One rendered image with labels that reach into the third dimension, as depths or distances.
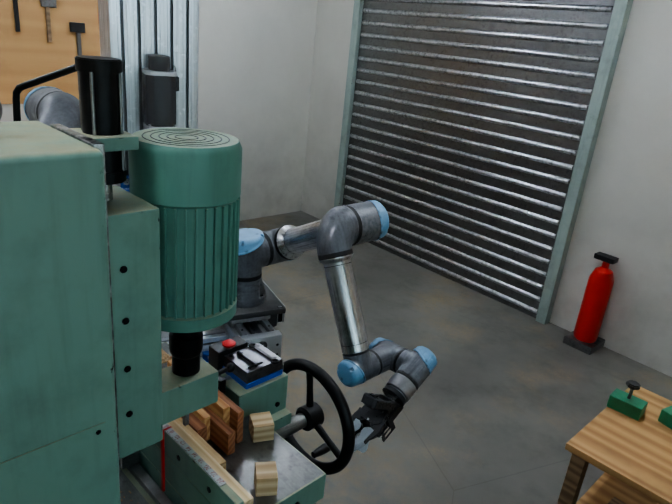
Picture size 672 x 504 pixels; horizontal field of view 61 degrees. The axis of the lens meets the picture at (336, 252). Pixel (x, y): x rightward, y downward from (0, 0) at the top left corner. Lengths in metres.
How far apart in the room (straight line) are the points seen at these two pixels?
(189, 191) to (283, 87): 4.38
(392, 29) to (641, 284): 2.53
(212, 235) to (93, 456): 0.37
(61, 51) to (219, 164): 3.49
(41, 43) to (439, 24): 2.65
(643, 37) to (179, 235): 3.17
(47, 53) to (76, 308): 3.56
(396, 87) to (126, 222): 3.89
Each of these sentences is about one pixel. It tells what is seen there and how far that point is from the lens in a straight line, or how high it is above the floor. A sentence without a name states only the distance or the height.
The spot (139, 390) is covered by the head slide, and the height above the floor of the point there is 1.12.
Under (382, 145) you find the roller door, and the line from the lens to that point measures 4.73.
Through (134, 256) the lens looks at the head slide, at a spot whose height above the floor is 1.35.
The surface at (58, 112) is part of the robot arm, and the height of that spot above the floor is 1.42.
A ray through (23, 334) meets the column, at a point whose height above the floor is 1.30.
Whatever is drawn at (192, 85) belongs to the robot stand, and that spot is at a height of 1.49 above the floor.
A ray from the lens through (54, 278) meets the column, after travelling 0.80.
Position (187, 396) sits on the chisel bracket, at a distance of 1.11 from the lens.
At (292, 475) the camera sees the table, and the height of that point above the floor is 0.90.
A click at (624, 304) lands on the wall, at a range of 3.89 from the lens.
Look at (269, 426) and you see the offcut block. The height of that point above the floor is 0.94.
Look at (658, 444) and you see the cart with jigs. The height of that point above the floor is 0.53.
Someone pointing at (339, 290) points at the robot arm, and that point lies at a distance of 1.54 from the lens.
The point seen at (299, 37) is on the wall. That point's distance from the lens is 5.30.
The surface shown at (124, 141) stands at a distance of 0.87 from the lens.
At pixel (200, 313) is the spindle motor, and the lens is 0.97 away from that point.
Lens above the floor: 1.69
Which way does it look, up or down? 21 degrees down
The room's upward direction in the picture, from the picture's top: 6 degrees clockwise
